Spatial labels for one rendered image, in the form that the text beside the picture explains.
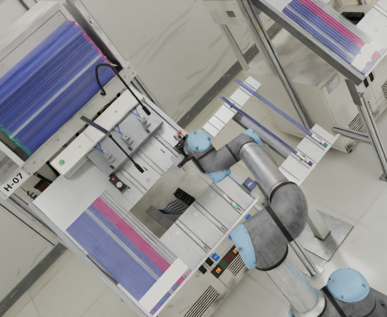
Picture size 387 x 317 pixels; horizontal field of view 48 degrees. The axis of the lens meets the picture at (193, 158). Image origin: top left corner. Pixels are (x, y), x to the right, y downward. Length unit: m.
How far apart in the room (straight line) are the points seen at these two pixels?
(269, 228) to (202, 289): 1.28
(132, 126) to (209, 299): 1.08
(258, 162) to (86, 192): 0.86
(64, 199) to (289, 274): 1.05
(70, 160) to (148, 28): 1.97
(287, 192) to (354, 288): 0.42
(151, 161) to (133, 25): 1.85
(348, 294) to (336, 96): 1.39
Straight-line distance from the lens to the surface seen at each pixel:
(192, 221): 1.86
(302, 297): 1.39
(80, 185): 1.94
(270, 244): 1.17
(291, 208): 1.17
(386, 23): 2.41
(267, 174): 1.30
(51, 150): 1.89
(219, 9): 2.60
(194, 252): 1.85
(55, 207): 1.95
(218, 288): 2.46
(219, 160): 1.48
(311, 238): 2.58
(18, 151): 1.97
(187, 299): 2.37
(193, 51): 3.87
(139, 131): 1.89
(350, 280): 1.49
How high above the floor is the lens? 2.05
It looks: 35 degrees down
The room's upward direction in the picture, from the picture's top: 38 degrees counter-clockwise
